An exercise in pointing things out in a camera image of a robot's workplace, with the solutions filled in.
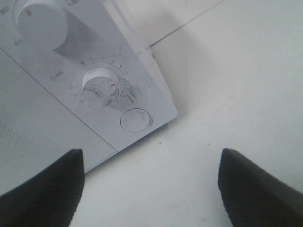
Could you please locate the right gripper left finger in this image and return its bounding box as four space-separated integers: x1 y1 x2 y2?
0 149 85 227

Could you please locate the lower white timer knob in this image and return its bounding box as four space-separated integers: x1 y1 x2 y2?
81 67 122 108

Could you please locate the upper white power knob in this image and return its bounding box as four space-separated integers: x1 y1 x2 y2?
13 0 69 51

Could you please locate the round door release button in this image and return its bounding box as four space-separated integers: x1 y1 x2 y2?
120 108 151 133

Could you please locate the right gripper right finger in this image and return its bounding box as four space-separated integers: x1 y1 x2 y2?
218 148 303 227

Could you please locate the white microwave oven body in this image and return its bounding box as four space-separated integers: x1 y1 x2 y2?
0 0 178 190

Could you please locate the white microwave door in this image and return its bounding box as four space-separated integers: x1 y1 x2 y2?
0 53 115 194

